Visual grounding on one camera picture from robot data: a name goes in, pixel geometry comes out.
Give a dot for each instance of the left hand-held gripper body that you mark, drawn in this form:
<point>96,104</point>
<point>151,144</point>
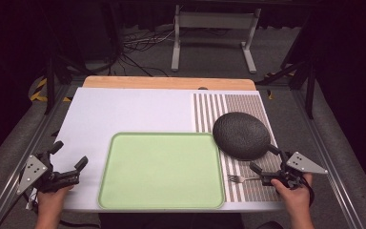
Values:
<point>31,173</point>

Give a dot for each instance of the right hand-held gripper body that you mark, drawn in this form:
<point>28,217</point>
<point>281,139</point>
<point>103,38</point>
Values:
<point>303,163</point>

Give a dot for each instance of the silver fork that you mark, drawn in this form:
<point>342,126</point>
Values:
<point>239,179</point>

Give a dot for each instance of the black textured oval plate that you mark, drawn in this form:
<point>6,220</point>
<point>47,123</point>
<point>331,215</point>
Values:
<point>241,135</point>

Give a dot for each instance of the person's left hand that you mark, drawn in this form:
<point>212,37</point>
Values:
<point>51,202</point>

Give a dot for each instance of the person's right hand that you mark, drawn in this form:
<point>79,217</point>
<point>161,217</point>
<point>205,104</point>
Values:
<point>295,198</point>

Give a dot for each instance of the striped brown placemat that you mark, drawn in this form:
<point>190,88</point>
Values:
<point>251,103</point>

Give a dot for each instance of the yellow black striped tape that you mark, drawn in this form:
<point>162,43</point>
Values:
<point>38,90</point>

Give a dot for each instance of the black stand leg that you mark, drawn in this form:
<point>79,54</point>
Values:
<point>50,86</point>
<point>309,86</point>

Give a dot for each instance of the white table mat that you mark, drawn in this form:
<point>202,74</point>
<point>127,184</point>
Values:
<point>124,108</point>

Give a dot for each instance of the light green tray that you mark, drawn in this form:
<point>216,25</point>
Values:
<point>160,171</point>

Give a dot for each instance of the wooden table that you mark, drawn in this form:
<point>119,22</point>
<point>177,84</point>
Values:
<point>158,82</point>

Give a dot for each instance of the grey metal stand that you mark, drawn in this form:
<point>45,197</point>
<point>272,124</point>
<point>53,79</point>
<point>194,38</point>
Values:
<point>214,20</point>

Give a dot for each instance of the aluminium frame rail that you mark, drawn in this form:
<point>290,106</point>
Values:
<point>327,159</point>
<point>16,170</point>

